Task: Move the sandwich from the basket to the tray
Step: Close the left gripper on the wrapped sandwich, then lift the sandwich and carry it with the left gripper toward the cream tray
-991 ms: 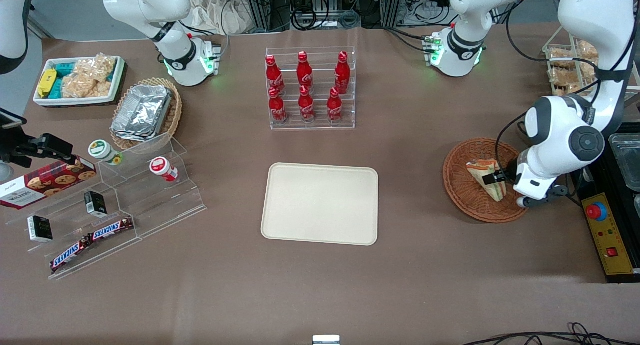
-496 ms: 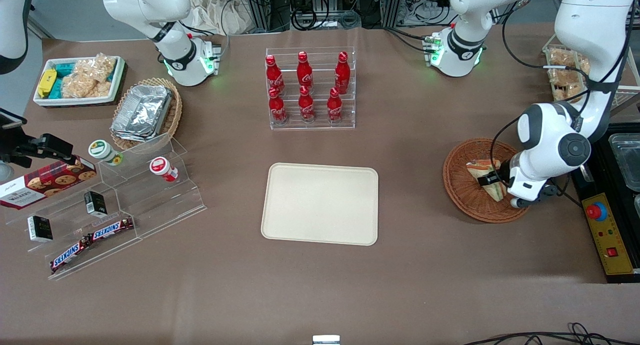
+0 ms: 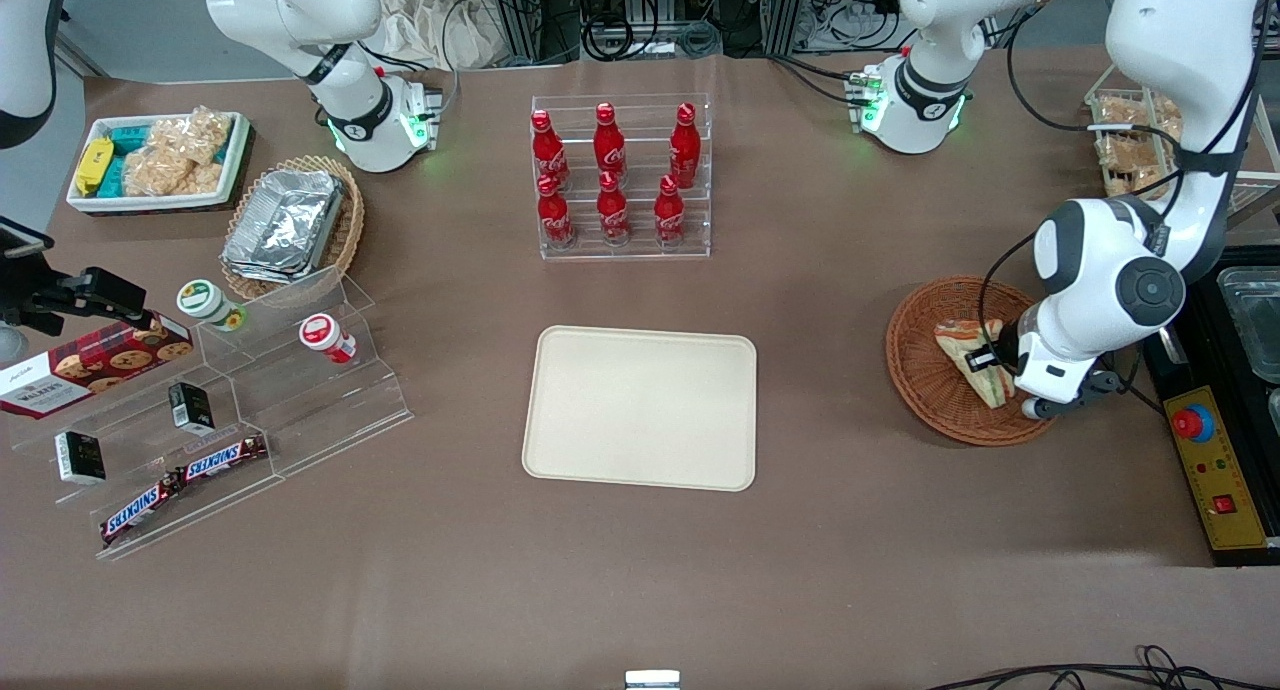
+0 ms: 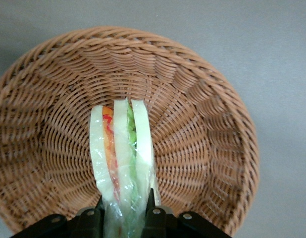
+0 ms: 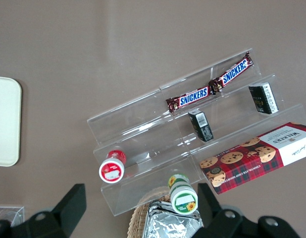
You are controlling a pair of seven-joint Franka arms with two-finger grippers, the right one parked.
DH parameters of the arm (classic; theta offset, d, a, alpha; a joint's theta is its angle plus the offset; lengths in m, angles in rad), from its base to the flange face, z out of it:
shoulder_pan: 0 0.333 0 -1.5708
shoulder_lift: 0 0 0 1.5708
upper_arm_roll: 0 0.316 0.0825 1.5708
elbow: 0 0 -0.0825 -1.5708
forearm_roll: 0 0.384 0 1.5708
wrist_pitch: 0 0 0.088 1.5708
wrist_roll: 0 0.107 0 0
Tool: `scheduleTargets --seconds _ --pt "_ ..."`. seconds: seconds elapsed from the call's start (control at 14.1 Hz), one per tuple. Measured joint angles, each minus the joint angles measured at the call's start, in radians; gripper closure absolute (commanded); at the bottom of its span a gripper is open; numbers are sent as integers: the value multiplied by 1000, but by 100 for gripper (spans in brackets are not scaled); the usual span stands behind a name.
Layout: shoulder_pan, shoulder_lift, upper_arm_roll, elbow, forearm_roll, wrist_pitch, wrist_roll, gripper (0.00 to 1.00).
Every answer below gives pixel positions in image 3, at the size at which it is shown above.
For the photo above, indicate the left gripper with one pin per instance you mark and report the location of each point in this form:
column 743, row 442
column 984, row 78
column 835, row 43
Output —
column 1007, row 351

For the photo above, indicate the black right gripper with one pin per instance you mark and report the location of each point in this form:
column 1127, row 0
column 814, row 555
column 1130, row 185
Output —
column 62, row 294

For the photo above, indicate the triangle sandwich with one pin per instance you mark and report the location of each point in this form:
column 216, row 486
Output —
column 960, row 340

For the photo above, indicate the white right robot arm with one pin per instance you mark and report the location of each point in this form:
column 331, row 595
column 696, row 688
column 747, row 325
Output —
column 345, row 100

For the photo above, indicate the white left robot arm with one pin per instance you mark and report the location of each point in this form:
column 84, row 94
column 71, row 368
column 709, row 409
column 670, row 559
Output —
column 1180, row 30

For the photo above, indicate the round brown wicker basket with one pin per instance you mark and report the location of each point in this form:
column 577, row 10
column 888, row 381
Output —
column 925, row 390

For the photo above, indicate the oval light wicker basket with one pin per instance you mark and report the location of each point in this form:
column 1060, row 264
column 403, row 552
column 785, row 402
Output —
column 350, row 225

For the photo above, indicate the beige rectangular tray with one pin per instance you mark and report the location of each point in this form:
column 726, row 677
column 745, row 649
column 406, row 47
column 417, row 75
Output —
column 640, row 410

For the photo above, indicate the red tartan cookie box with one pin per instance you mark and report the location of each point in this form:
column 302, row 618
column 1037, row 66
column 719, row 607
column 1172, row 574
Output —
column 90, row 365

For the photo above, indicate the green lid yogurt cup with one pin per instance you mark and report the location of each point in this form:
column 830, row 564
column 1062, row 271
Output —
column 203, row 300

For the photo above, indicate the white rectangular bin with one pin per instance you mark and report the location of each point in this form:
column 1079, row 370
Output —
column 150, row 204

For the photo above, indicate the teal snack pack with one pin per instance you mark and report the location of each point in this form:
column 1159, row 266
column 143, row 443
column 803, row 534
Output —
column 128, row 135
column 114, row 177

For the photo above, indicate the yellow snack pack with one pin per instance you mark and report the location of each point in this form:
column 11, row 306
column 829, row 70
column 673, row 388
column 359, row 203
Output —
column 93, row 165

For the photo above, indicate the clear rice cracker bag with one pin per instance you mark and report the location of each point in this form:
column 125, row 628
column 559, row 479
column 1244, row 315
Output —
column 165, row 175
column 195, row 135

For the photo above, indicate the small black box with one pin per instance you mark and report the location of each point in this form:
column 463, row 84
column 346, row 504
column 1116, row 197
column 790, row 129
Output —
column 80, row 457
column 190, row 407

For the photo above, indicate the silver foil container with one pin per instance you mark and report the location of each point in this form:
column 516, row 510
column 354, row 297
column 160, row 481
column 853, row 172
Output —
column 285, row 225

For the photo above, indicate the brown Snickers bar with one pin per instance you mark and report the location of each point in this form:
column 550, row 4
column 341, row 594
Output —
column 222, row 457
column 140, row 510

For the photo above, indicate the red lid yogurt cup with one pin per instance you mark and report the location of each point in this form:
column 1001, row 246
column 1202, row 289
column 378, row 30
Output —
column 322, row 334

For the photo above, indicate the clear acrylic stepped shelf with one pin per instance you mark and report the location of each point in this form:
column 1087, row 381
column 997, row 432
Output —
column 300, row 410

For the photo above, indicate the yellow emergency stop panel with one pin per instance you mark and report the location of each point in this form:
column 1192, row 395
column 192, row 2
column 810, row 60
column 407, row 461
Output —
column 1220, row 470

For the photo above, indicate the black appliance housing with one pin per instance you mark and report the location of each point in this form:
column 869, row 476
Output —
column 1240, row 440

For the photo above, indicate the clear glass container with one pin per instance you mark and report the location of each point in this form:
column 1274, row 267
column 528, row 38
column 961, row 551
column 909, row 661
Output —
column 1255, row 320

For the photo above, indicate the red cola bottle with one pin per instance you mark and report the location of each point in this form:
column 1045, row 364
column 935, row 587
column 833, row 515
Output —
column 612, row 215
column 555, row 220
column 685, row 150
column 548, row 155
column 609, row 150
column 668, row 215

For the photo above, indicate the white power strip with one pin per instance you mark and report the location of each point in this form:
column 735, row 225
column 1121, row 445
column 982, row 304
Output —
column 850, row 25

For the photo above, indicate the clear acrylic bottle rack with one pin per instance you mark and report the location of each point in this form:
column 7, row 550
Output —
column 640, row 250

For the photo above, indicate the beige crumpled cloth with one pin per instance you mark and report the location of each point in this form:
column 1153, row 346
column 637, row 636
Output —
column 430, row 25

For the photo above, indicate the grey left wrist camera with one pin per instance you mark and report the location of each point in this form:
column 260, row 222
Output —
column 1045, row 408

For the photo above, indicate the aluminium frame post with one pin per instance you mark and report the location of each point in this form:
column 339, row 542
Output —
column 785, row 10
column 520, row 15

